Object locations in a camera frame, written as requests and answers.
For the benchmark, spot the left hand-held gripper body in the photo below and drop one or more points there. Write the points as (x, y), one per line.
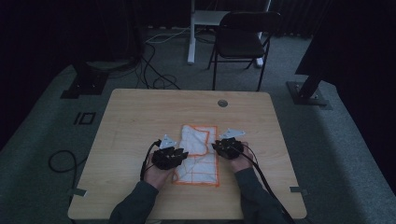
(166, 157)

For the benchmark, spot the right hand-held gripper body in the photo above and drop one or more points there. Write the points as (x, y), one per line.
(230, 147)

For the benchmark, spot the white cloth with orange edging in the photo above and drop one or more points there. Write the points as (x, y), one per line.
(199, 168)

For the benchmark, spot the person's right hand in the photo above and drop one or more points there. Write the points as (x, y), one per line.
(243, 163)

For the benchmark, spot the person's left hand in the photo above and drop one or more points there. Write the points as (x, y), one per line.
(157, 177)

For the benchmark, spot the grey tape strip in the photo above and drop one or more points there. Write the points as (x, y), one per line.
(298, 190)
(77, 192)

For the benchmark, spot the black folding chair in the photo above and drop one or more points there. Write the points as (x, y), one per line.
(239, 43)

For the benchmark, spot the round dark stand base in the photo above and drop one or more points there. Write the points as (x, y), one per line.
(109, 64)

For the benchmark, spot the black metal stand with base plate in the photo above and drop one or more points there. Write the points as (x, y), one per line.
(85, 84)
(308, 93)

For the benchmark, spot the white desk frame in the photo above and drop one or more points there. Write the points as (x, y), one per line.
(192, 43)

